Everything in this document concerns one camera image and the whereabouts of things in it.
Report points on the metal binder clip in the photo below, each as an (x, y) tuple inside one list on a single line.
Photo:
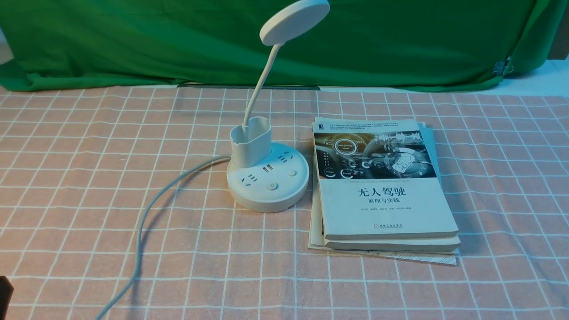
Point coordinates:
[(502, 68)]

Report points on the green backdrop cloth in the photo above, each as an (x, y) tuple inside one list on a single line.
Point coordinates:
[(420, 45)]

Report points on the bottom thin paper booklet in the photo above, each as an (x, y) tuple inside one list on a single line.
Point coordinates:
[(317, 239)]

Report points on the middle light blue book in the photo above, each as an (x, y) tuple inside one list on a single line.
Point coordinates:
[(433, 151)]

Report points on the pink checked tablecloth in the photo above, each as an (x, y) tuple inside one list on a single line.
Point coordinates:
[(78, 167)]

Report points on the top white self-driving book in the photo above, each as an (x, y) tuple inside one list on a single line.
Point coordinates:
[(378, 195)]

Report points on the dark object at corner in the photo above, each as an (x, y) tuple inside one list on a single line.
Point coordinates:
[(6, 291)]

